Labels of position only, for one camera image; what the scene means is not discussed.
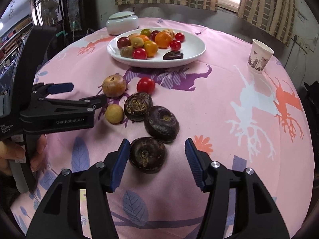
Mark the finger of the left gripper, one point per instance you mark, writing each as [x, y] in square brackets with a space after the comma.
[63, 105]
[43, 90]

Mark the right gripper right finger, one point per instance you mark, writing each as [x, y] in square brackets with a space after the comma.
[215, 179]

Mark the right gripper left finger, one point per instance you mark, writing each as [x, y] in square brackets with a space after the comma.
[102, 178]

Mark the red cherry tomato large front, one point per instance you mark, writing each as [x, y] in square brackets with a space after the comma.
[123, 42]

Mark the small yellow longan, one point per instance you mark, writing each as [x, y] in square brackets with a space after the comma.
[137, 42]
[114, 114]

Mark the pale peach fruit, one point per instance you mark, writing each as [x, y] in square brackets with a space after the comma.
[133, 35]

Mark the small yellow orange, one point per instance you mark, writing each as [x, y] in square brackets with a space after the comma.
[151, 48]

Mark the small orange tangerine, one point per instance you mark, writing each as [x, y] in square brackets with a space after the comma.
[144, 38]

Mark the yellow-green orange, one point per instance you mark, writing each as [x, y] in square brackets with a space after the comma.
[146, 32]

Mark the dark water chestnut back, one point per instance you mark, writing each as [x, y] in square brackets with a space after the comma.
[172, 55]

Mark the dark water chestnut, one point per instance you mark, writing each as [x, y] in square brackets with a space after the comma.
[172, 55]
[161, 124]
[147, 154]

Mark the large orange tangerine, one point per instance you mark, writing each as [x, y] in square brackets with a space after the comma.
[163, 39]

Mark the red cherry tomato small front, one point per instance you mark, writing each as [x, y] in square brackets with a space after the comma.
[180, 37]

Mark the dark red plum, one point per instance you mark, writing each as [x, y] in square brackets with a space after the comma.
[154, 34]

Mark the person's left hand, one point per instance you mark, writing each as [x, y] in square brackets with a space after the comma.
[12, 151]

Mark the large tan passion fruit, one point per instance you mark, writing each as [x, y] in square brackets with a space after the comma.
[114, 86]

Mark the dark water chestnut cut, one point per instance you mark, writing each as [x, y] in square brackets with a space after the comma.
[137, 105]

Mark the dark water chestnut front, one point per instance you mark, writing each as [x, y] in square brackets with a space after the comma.
[147, 154]

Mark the red cherry tomato top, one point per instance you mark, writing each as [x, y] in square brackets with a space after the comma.
[146, 85]

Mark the small brown fruit on plate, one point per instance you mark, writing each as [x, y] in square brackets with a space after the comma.
[127, 51]

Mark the dark water chestnut middle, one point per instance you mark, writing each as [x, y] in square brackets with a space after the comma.
[161, 124]

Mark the pink deer print tablecloth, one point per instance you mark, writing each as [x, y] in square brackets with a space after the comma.
[240, 118]

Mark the electric fan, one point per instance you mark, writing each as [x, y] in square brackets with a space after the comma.
[50, 10]

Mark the white lidded ceramic jar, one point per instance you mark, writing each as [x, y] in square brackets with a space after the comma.
[122, 22]

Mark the dark wooden cabinet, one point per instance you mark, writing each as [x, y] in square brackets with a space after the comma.
[80, 15]

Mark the cut pale fruit on plate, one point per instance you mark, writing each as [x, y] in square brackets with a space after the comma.
[170, 32]

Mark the white oval plate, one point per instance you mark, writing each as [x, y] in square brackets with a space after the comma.
[192, 48]

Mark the printed paper cup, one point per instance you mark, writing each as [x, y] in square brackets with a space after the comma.
[260, 55]

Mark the right checked curtain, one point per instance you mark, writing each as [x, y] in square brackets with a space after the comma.
[275, 17]

